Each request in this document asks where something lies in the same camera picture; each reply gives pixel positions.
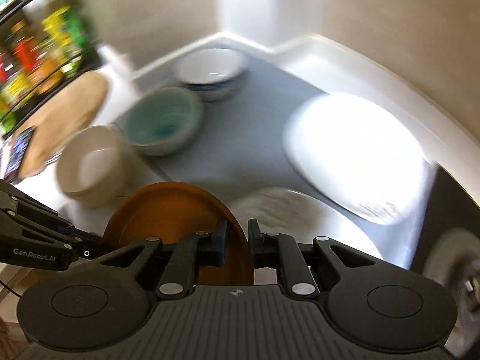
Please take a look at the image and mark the brown round plate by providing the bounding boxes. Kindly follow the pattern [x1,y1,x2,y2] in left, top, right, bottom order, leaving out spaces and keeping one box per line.
[103,181,255,286]

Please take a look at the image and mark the white square floral plate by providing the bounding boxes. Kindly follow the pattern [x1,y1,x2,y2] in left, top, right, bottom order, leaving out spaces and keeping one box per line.
[282,94,428,226]

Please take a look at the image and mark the white bowl blue pattern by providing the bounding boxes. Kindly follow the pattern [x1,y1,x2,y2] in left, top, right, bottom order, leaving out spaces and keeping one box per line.
[172,48,249,102]

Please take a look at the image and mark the white round floral plate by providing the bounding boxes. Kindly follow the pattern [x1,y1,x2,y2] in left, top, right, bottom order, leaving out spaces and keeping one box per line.
[228,187,383,259]

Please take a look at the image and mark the smartphone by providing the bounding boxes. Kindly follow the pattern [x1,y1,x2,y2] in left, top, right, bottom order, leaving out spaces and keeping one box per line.
[4,126,36,183]

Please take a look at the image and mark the cream ceramic bowl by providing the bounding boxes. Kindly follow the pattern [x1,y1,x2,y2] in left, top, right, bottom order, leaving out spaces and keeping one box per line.
[55,126,126,209]

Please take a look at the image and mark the grey counter mat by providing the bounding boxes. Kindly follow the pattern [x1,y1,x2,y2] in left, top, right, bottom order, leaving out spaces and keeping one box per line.
[146,57,419,268]

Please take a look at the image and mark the wooden cutting board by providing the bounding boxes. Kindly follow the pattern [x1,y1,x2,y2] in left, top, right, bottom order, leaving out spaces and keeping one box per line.
[13,71,109,179]

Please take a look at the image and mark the teal glazed bowl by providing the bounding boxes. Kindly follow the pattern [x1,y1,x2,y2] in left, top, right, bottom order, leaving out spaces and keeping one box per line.
[122,87,204,157]

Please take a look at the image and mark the silver gas burner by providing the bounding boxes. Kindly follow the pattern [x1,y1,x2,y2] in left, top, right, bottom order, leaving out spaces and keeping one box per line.
[423,228,479,357]

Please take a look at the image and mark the black glass stove top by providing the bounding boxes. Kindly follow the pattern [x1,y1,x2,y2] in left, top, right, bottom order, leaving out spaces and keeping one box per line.
[409,165,479,273]

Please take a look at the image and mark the black wire spice rack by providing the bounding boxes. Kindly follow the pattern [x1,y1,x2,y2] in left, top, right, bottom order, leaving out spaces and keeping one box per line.
[1,0,101,138]

